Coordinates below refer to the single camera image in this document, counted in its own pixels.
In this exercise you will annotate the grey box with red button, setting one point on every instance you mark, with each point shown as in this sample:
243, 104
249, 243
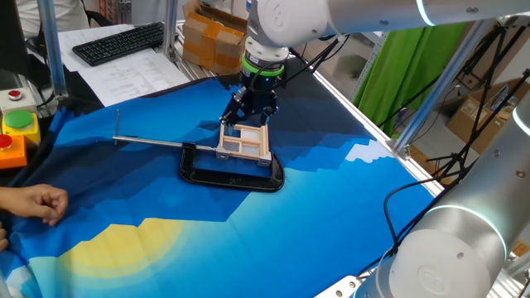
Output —
16, 101

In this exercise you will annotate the black monitor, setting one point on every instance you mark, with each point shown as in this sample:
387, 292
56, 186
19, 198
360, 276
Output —
12, 37

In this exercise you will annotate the black computer keyboard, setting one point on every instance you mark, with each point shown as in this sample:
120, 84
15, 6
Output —
120, 43

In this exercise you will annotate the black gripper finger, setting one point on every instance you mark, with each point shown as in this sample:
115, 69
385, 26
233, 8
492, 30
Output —
230, 109
268, 113

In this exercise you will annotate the miniature wooden sliding window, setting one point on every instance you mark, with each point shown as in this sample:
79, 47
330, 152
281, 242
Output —
244, 142

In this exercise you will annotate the cardboard box with orange tape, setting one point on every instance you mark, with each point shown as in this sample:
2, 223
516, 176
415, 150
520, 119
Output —
211, 41

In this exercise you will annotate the white metal shelf rack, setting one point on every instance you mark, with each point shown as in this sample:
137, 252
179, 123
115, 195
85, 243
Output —
370, 62

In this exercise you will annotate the yellow box with green button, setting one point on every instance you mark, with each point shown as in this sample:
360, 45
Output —
20, 126

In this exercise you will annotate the aluminium frame post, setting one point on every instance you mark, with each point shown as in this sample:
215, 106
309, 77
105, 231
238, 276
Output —
51, 49
170, 29
439, 91

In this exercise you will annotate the black office chair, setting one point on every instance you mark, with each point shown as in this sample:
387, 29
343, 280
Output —
99, 18

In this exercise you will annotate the orange box with red button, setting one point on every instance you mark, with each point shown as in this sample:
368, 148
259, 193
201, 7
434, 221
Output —
10, 153

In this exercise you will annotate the person in white shirt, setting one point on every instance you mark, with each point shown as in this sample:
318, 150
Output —
54, 14

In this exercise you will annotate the green fabric curtain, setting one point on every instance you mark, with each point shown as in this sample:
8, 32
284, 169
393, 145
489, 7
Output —
406, 70

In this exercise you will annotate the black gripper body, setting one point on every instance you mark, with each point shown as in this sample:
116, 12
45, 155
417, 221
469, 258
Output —
258, 89

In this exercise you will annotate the person's bare hand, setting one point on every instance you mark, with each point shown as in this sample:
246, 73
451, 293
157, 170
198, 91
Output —
2, 240
37, 203

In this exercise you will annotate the black C-clamp with steel screw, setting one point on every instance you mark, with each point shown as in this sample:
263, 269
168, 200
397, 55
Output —
232, 180

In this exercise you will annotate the blue printed landscape cloth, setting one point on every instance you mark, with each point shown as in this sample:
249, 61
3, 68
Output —
290, 227

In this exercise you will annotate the black tripod stand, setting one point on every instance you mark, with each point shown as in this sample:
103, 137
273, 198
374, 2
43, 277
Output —
476, 128

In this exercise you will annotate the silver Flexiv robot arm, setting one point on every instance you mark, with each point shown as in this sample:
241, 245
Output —
455, 248

